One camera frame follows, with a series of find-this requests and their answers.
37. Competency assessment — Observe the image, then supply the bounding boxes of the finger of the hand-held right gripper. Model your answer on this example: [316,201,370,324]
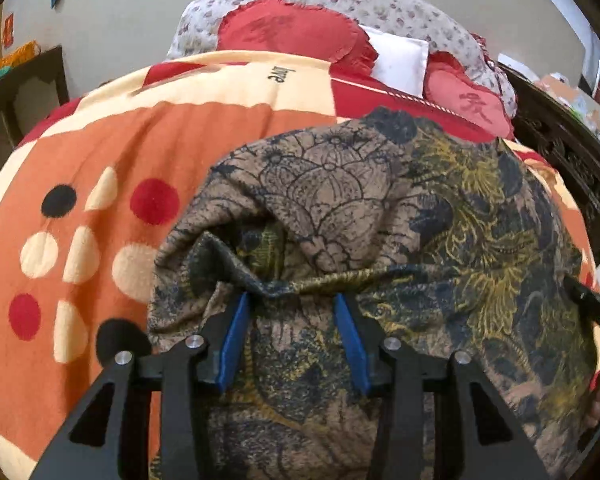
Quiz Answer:
[562,272,600,341]

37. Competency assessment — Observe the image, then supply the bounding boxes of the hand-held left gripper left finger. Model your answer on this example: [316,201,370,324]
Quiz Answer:
[30,292,251,480]

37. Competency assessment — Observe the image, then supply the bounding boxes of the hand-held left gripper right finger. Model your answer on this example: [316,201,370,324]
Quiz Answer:
[334,294,551,480]

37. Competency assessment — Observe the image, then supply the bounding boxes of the dark floral patterned shirt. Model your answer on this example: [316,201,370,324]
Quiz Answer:
[147,105,600,480]

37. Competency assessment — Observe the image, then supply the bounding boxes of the dark carved wooden cabinet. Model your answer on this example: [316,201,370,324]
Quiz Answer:
[497,62,600,256]

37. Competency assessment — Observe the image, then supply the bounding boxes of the pile of colourful packages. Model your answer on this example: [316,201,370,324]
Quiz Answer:
[532,72,600,158]

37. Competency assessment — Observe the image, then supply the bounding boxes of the orange red printed blanket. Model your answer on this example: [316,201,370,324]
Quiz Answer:
[0,50,600,476]

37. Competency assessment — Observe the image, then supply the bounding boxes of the small red heart cushion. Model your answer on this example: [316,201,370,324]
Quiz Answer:
[422,52,513,141]

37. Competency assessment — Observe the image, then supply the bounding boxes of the red ruffled cloth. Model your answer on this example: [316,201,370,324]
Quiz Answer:
[470,32,498,68]

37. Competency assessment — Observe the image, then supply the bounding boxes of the white pillow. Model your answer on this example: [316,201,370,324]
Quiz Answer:
[357,24,430,98]

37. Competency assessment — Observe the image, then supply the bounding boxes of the large red heart cushion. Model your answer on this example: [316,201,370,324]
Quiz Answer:
[215,0,378,78]

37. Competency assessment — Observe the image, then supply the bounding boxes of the dark wooden side table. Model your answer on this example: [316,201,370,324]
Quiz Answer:
[0,45,71,181]

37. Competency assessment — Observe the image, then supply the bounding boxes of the floral upholstered headboard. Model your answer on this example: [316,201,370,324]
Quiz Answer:
[165,0,518,116]

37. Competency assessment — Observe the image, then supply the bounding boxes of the orange box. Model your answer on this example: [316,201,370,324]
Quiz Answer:
[0,42,41,71]

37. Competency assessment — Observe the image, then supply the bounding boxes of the red wall sticker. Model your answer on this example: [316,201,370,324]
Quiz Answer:
[1,12,16,51]

